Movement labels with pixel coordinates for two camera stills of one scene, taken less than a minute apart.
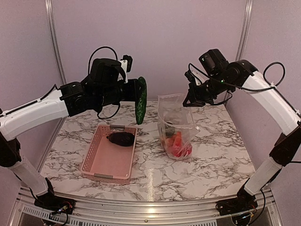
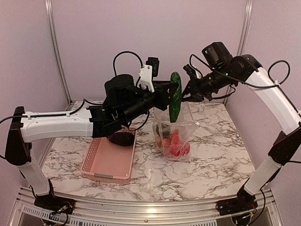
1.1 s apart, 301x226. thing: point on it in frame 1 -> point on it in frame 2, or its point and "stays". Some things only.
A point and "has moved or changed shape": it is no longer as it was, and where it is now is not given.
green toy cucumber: x=141 y=99 has moved or changed shape
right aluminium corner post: x=245 y=29 stays
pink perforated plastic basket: x=106 y=161 stays
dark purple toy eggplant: x=123 y=138 stays
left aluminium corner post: x=49 y=10 stays
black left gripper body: x=111 y=94 -> x=135 y=109
